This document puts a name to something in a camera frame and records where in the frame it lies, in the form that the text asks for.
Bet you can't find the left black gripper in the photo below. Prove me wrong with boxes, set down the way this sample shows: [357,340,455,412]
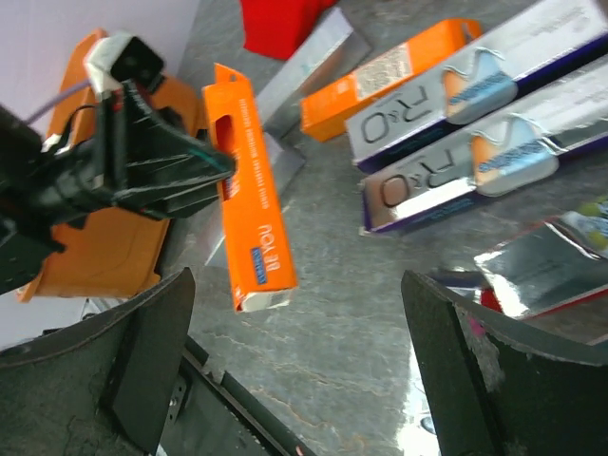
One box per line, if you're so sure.
[1,80,237,294]

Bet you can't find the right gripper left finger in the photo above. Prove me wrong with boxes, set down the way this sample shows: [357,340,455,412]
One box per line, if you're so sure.
[1,269,196,455]

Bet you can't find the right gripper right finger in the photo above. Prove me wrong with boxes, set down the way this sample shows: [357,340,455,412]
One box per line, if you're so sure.
[401,271,607,455]

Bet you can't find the silver toothpaste box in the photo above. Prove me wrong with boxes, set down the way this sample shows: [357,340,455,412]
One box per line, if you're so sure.
[203,132,306,267]
[256,7,371,139]

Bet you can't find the orange toothpaste box windowed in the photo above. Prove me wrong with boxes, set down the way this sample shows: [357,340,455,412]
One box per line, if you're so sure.
[202,63,297,313]

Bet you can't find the orange toothpaste box top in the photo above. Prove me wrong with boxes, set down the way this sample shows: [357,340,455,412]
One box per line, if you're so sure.
[300,18,483,142]

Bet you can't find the orange plastic basket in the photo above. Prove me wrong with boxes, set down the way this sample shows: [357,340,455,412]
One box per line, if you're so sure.
[15,28,206,302]

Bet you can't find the red R&O box upper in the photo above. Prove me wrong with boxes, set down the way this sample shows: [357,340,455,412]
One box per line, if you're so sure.
[474,196,607,318]

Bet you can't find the red cloth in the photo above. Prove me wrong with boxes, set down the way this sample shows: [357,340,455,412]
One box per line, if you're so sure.
[239,0,337,61]

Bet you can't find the purple R&O box lower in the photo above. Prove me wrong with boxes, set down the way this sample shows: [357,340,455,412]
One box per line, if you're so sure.
[361,58,607,234]

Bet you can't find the purple r&o box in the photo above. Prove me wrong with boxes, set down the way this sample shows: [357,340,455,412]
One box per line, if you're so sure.
[361,58,607,234]
[347,0,607,174]

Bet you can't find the purple R&O box upper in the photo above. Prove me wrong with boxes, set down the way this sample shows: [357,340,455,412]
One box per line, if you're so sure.
[347,0,607,174]

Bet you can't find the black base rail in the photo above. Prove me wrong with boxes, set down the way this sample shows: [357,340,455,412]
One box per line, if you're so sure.
[156,337,314,455]

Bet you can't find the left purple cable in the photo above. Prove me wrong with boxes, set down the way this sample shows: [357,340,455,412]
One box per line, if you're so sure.
[23,78,94,124]

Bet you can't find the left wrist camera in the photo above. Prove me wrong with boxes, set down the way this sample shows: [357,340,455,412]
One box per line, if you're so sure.
[84,31,164,101]

